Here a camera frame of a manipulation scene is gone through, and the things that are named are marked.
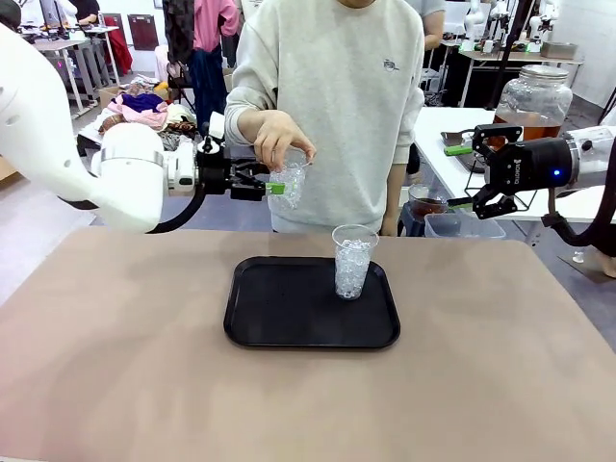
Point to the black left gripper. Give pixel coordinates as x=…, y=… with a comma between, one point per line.
x=214, y=173

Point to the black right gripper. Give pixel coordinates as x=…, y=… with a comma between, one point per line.
x=534, y=166

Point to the clear cup with ice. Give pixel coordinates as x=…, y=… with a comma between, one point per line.
x=353, y=269
x=292, y=185

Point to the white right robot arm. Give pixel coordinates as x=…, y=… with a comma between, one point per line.
x=594, y=154

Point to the person's right forearm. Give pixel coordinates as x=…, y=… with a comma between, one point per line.
x=248, y=126

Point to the person's left forearm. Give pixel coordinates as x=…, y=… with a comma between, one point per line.
x=392, y=197

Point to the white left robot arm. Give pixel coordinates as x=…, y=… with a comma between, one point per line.
x=48, y=144

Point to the plastic cup of tea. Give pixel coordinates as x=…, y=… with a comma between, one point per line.
x=426, y=202

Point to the person's right hand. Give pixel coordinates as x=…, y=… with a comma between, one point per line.
x=279, y=135

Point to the clear plastic container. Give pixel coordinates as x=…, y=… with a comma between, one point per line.
x=462, y=226

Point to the glass tea dispenser jar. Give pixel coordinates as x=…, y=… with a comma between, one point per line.
x=534, y=106

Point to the white side table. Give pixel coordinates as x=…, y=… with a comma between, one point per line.
x=433, y=130

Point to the dark grey plastic stool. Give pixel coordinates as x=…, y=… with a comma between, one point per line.
x=411, y=221

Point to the person in grey sweatshirt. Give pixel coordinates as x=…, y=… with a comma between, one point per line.
x=337, y=120

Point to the black tripod pole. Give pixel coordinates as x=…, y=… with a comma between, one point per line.
x=507, y=53

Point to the metal box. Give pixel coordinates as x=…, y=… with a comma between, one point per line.
x=559, y=50

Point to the pile of clothes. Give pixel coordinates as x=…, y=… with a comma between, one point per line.
x=139, y=108

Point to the black plastic tray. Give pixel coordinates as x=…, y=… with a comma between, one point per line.
x=289, y=308

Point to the person in pink top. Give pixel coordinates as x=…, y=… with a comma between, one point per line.
x=216, y=29

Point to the person in grey shirt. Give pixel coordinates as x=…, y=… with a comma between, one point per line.
x=433, y=24

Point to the dark hanging coat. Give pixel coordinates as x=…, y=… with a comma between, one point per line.
x=178, y=29

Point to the dark red board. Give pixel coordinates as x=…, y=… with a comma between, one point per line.
x=143, y=33

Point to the grey work table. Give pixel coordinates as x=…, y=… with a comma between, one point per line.
x=72, y=45

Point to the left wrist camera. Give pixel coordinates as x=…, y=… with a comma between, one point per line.
x=208, y=142

